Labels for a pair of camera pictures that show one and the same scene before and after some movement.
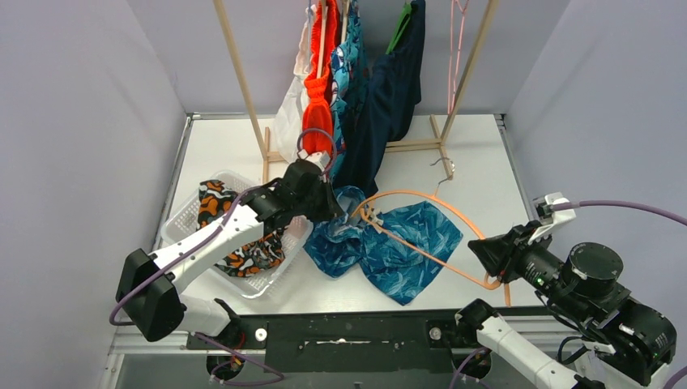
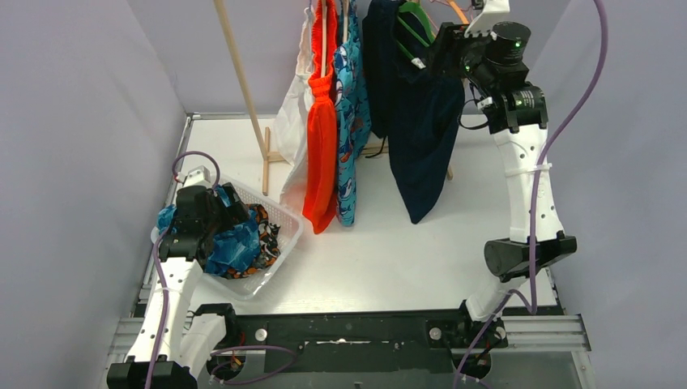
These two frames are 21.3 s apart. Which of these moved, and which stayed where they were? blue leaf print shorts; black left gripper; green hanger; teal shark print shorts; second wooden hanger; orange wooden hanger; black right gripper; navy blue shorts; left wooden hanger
Moved: blue leaf print shorts; orange wooden hanger; navy blue shorts; green hanger; black right gripper; black left gripper
Stayed: second wooden hanger; teal shark print shorts; left wooden hanger
